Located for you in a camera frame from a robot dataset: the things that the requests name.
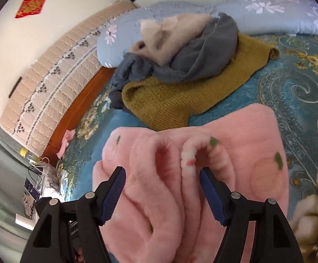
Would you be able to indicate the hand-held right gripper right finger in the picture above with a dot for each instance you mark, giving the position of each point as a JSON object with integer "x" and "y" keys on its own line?
{"x": 211, "y": 197}

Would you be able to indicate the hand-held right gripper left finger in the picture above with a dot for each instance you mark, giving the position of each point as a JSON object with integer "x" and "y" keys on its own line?
{"x": 112, "y": 197}

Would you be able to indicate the pink fleece garment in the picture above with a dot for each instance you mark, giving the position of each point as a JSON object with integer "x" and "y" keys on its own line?
{"x": 153, "y": 197}

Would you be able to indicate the small pink cloth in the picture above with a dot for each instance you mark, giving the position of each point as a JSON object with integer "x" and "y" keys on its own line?
{"x": 67, "y": 139}

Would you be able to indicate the dark blue box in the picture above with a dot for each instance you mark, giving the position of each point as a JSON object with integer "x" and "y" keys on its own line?
{"x": 32, "y": 189}

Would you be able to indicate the mustard knitted sweater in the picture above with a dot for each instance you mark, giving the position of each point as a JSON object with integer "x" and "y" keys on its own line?
{"x": 180, "y": 96}

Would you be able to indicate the beige quilted headboard cover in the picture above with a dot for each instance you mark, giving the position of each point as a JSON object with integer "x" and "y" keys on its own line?
{"x": 52, "y": 87}

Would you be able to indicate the grey garment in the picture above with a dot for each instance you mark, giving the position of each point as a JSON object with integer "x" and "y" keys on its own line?
{"x": 202, "y": 57}

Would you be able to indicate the beige fluffy garment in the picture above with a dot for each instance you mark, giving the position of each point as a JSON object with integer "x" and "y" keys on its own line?
{"x": 161, "y": 46}

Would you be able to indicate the light blue floral pillow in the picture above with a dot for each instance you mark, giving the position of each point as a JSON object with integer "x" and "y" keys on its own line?
{"x": 126, "y": 27}

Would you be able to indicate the wooden bed frame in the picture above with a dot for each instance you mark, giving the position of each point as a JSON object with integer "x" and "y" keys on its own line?
{"x": 76, "y": 109}

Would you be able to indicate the black wall fixture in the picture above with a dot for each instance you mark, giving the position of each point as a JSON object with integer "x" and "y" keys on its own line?
{"x": 14, "y": 87}

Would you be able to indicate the red square wall decoration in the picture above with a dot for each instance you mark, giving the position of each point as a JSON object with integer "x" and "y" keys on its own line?
{"x": 32, "y": 6}

